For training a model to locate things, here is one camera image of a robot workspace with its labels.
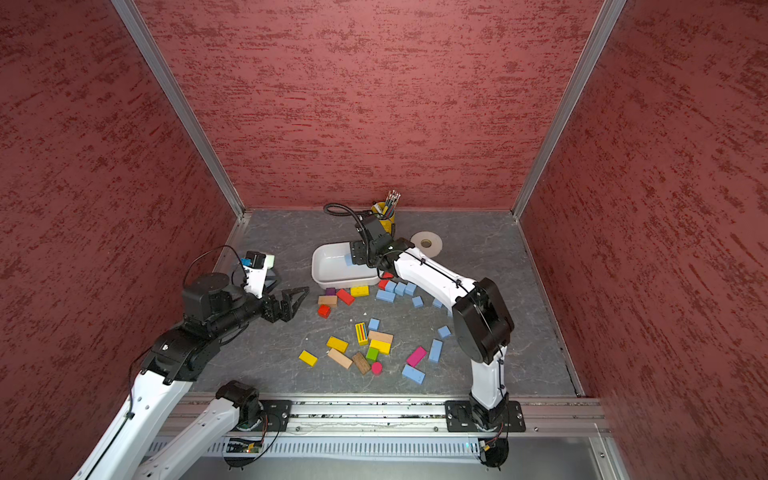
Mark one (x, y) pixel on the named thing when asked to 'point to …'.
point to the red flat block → (345, 296)
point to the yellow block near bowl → (360, 291)
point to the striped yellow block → (362, 334)
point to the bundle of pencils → (391, 202)
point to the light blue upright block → (435, 351)
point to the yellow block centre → (337, 344)
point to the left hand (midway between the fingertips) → (292, 291)
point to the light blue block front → (413, 373)
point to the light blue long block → (383, 295)
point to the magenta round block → (377, 368)
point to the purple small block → (330, 291)
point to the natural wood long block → (339, 358)
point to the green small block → (372, 354)
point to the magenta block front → (416, 357)
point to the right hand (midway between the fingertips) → (364, 253)
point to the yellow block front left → (308, 357)
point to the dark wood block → (361, 362)
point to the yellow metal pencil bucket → (379, 211)
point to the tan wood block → (380, 337)
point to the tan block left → (331, 300)
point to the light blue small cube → (444, 332)
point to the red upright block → (382, 284)
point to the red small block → (324, 311)
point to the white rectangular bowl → (332, 267)
